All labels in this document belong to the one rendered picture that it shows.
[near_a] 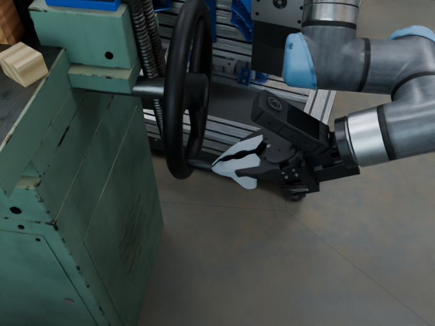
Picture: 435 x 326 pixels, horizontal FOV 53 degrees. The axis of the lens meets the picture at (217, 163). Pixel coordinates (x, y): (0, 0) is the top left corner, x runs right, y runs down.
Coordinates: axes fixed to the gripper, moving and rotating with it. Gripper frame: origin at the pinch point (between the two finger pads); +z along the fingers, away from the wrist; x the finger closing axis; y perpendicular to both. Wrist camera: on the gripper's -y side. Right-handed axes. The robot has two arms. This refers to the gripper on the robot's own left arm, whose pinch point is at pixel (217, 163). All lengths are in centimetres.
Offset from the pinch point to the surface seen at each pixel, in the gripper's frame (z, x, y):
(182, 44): -4.0, 4.4, -18.1
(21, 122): 14.1, -8.3, -22.9
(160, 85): 6.2, 9.5, -10.7
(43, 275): 39.8, -11.3, 6.7
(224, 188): 41, 52, 64
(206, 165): 2.3, 0.4, 0.5
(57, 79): 14.8, 2.2, -21.6
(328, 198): 9, 53, 82
